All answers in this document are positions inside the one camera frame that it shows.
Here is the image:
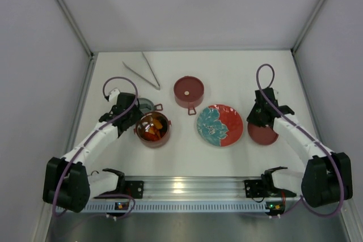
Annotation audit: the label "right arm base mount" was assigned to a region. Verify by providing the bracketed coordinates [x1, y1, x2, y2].
[244, 167, 297, 198]

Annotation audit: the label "aluminium rail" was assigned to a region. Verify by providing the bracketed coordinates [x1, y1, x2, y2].
[126, 176, 258, 201]

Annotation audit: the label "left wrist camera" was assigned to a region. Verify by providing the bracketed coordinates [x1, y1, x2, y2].
[105, 88, 120, 103]

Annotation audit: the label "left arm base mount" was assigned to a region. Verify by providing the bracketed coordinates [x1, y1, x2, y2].
[89, 168, 144, 199]

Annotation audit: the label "grey lunch box lid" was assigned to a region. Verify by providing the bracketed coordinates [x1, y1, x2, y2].
[138, 97, 163, 114]

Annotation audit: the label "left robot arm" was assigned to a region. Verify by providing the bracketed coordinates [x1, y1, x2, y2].
[43, 92, 143, 213]

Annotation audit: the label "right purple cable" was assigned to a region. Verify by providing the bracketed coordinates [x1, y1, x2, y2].
[256, 63, 345, 219]

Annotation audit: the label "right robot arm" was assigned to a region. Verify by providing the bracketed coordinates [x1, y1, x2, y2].
[247, 87, 353, 207]

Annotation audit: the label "steel serving tongs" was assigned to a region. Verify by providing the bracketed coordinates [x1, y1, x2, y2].
[122, 52, 161, 91]

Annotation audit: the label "red and teal plate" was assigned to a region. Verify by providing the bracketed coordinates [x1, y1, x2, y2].
[196, 104, 244, 147]

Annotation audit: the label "slotted cable duct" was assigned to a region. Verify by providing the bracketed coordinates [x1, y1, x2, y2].
[82, 201, 270, 213]

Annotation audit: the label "salmon piece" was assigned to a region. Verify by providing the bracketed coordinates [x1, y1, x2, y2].
[148, 126, 160, 135]

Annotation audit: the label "pink steel bowl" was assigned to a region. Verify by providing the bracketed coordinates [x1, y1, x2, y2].
[173, 76, 205, 115]
[134, 112, 172, 148]

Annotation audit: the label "red sausage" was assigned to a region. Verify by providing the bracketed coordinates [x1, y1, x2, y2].
[142, 131, 159, 142]

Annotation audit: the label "fried orange piece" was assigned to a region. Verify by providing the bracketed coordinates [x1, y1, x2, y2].
[152, 120, 163, 129]

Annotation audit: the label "black spiky sea cucumber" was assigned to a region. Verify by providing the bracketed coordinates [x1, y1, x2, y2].
[160, 120, 168, 134]

